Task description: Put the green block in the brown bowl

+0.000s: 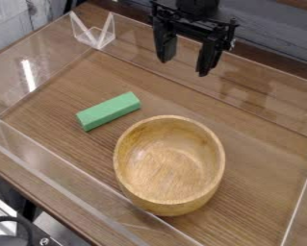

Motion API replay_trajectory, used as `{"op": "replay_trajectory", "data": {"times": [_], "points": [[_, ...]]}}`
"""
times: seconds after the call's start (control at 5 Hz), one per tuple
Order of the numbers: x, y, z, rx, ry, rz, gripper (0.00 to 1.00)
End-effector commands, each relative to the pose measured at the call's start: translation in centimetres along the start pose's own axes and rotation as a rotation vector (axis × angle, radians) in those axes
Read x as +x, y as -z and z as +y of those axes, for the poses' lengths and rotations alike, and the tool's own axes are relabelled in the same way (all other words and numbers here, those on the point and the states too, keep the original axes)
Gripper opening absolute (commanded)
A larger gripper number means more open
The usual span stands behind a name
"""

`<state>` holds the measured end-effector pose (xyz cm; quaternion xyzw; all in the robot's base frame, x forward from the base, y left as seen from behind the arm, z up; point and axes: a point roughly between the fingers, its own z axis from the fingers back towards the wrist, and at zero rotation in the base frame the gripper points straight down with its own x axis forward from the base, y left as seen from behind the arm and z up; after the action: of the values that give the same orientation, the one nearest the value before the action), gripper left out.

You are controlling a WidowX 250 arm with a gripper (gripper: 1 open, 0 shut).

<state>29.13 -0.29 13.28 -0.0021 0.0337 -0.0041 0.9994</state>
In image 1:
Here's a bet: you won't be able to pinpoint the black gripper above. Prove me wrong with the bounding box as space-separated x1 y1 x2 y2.
152 0 240 77

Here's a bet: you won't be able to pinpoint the green rectangular block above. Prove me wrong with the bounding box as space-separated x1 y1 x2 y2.
77 91 142 132

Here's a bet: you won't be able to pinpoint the brown wooden bowl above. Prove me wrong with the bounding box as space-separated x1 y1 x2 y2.
114 115 226 216

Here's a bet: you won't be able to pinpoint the clear acrylic tray walls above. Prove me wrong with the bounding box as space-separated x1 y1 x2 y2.
0 14 307 246

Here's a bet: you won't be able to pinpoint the clear acrylic corner bracket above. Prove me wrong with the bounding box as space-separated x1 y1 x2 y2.
70 12 117 50

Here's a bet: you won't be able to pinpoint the black cable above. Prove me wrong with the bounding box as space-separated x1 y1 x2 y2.
0 215 37 246

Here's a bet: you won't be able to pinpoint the black metal frame bracket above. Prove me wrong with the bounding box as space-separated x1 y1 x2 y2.
17 213 62 246

